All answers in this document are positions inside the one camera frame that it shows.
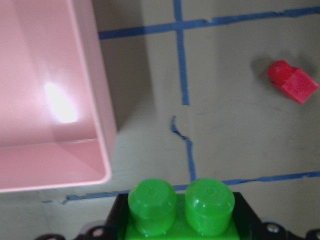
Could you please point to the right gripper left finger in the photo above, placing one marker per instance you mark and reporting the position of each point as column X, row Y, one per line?
column 114, row 227

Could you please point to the pink plastic box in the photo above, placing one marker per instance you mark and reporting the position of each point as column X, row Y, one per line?
column 57, row 124

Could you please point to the green toy block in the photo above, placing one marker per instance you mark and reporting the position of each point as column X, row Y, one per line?
column 203, row 212

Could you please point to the brown paper table cover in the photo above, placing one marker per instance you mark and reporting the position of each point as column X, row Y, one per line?
column 192, row 100

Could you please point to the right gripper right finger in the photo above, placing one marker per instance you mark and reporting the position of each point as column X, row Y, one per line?
column 250, row 227

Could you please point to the red small toy block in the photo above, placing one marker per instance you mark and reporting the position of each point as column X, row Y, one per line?
column 292, row 81

